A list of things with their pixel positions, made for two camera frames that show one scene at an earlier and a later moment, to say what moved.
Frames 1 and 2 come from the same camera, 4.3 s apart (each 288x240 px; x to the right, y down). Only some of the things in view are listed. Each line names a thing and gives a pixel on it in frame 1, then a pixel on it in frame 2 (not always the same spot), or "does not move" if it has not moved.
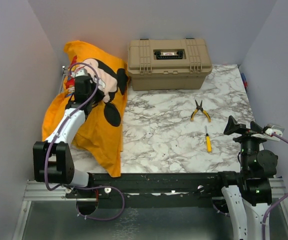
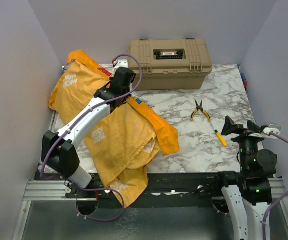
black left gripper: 100,95 -> 111,78
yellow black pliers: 200,107 does not move
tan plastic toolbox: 163,64 does not move
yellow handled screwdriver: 208,140 -> 220,136
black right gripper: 257,129 does not move
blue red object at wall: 245,82 does not move
